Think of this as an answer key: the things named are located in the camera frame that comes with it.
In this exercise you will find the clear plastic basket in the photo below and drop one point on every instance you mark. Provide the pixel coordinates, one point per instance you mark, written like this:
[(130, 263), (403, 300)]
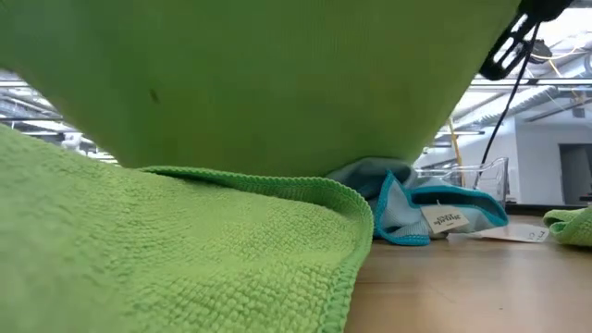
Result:
[(490, 178)]

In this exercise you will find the white paper hang tag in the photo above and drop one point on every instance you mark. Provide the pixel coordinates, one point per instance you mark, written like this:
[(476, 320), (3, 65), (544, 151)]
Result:
[(518, 233)]

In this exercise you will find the blue microfiber towel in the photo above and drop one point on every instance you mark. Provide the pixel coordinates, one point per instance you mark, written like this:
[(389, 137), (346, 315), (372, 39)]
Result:
[(400, 217)]

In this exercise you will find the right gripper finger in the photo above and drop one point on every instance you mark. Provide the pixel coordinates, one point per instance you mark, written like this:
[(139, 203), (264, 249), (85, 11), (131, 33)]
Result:
[(492, 70)]

